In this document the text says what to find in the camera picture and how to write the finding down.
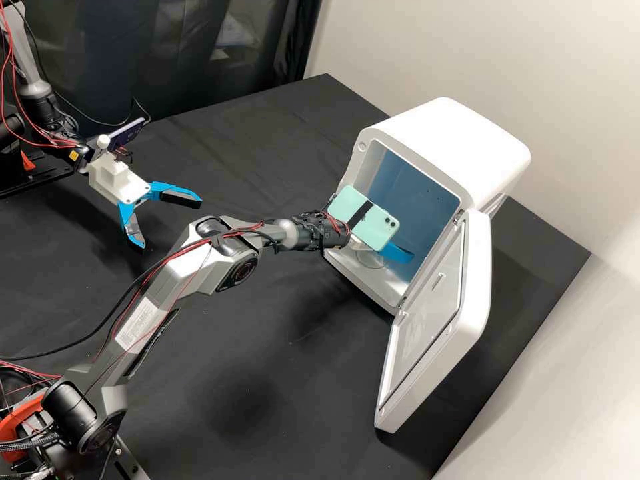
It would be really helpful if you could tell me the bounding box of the black cable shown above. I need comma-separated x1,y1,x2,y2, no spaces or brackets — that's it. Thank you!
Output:
0,239,226,361

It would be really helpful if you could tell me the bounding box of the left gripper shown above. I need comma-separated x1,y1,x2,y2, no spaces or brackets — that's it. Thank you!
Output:
88,157,204,251

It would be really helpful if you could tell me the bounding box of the white incubator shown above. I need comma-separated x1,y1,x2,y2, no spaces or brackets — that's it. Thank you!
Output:
323,97,532,318

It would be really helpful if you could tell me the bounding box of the wrist camera phone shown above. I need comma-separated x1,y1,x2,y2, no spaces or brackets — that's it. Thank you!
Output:
327,183,402,253
96,116,149,157

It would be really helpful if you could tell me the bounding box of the incubator door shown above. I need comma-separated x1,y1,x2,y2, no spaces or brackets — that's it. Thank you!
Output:
373,207,494,435

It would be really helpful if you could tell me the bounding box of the right wrist camera phone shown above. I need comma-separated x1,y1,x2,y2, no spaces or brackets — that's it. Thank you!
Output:
327,183,402,253

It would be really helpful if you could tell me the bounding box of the left wrist camera phone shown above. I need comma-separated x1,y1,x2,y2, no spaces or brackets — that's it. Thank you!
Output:
96,116,149,157

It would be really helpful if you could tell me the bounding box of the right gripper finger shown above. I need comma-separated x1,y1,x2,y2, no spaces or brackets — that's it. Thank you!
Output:
385,242,417,264

